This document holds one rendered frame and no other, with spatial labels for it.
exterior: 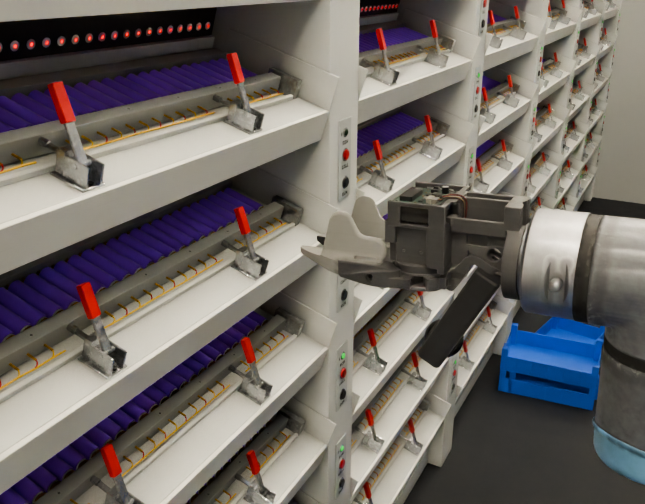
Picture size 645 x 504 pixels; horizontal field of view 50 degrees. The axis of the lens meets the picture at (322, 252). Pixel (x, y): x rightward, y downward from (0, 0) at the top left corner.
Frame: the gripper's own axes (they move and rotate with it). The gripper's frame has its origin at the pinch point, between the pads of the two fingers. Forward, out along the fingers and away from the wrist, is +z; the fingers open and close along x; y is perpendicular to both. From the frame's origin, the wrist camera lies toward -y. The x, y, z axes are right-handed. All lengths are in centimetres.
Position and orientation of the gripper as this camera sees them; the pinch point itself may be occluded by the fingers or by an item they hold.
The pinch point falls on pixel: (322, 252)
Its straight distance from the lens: 69.8
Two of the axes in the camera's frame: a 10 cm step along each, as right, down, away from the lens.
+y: -0.4, -9.4, -3.5
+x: -4.7, 3.3, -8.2
